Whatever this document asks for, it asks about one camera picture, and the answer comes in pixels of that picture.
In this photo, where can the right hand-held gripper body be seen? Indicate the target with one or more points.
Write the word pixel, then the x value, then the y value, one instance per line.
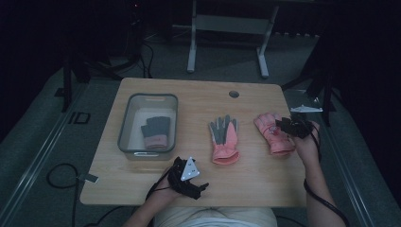
pixel 301 126

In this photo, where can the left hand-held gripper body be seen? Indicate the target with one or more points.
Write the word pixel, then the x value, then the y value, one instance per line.
pixel 186 186

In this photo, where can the pink ski glove printed back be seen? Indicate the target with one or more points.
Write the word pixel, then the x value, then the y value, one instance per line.
pixel 271 135

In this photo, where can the pink ski glove grey palm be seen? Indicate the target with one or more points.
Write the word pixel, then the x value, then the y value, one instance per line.
pixel 224 148

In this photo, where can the grey plastic storage bin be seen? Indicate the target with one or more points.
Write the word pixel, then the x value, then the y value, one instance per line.
pixel 157 108

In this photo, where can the person's left hand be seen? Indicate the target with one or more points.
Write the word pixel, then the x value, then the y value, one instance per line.
pixel 165 192

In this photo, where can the person's right hand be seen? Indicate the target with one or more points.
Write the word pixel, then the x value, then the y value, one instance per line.
pixel 307 148

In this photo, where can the person's pale shirt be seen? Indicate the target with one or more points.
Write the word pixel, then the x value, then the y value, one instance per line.
pixel 214 217

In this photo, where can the black tripod stand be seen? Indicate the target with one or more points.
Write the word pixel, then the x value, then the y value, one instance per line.
pixel 326 91
pixel 66 88

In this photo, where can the small grey tab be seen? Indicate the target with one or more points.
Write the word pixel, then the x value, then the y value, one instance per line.
pixel 90 178

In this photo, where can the metal floor rail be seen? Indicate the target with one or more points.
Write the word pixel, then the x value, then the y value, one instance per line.
pixel 34 167
pixel 356 201

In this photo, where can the white desk frame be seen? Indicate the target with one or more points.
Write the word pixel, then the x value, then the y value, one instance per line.
pixel 230 24

